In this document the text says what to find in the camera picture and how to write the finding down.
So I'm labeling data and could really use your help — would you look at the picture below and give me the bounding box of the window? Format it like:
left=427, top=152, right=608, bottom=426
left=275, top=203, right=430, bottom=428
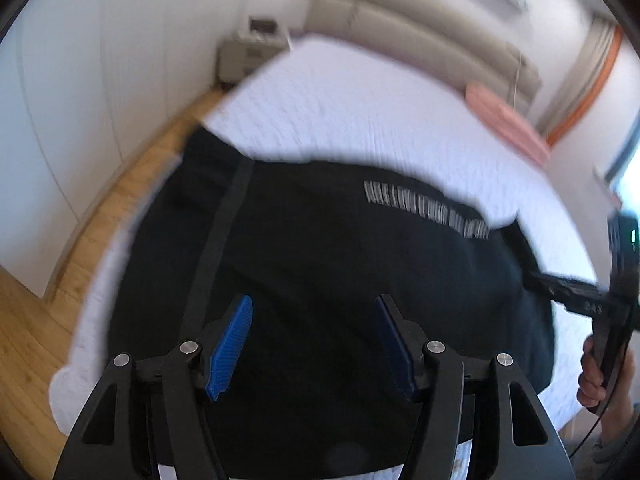
left=592, top=105, right=640, bottom=212

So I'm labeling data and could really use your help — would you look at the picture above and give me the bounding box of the bed with white quilted cover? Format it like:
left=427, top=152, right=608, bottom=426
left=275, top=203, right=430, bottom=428
left=50, top=35, right=604, bottom=480

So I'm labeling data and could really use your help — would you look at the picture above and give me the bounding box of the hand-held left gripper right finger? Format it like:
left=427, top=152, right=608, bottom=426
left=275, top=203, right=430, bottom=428
left=374, top=294, right=577, bottom=480

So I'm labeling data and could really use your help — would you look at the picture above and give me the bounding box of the beige nightstand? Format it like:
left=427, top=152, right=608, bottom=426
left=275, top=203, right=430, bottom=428
left=216, top=30, right=294, bottom=87

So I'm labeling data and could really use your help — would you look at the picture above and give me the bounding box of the black hooded jacket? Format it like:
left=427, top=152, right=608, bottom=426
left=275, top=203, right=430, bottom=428
left=107, top=125, right=557, bottom=467

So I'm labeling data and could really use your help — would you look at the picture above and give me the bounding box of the white wardrobe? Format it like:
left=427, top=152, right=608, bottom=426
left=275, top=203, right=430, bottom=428
left=0, top=0, right=221, bottom=302

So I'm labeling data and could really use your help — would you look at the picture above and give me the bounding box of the pink pillow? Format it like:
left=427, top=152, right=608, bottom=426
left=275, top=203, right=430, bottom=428
left=465, top=82, right=551, bottom=167

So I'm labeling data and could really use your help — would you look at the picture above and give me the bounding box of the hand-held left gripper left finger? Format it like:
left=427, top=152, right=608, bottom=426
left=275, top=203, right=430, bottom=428
left=52, top=294, right=254, bottom=480

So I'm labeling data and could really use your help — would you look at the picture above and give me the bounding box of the orange and beige curtain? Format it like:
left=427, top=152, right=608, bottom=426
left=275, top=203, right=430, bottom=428
left=532, top=17, right=626, bottom=147

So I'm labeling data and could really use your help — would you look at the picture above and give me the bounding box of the person's right forearm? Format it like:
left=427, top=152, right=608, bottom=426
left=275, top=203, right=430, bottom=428
left=590, top=400, right=640, bottom=480

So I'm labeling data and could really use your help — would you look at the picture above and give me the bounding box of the beige padded headboard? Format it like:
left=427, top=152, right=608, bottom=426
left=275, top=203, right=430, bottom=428
left=305, top=0, right=544, bottom=117

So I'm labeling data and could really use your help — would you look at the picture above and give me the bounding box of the black cable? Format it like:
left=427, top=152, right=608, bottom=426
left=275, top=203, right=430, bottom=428
left=570, top=400, right=609, bottom=462

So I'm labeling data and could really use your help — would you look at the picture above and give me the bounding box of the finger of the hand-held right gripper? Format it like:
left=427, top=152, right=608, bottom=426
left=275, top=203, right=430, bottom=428
left=522, top=270, right=615, bottom=319

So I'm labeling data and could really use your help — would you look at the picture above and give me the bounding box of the person's right hand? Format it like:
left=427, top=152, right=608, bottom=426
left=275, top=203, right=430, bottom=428
left=576, top=332, right=634, bottom=417

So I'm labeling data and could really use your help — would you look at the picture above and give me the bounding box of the dark framed box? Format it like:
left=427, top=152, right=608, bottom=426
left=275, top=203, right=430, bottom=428
left=248, top=16, right=279, bottom=36

